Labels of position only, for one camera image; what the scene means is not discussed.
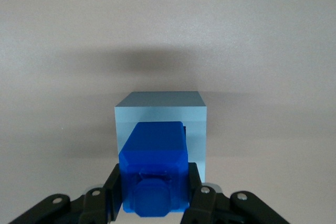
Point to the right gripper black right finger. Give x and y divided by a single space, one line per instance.
204 205

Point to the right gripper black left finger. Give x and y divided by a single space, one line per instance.
94 208

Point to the gray square base block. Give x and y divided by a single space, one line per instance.
157 103

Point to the brown table mat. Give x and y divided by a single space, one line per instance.
78 24

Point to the blue square plastic part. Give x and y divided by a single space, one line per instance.
155 150

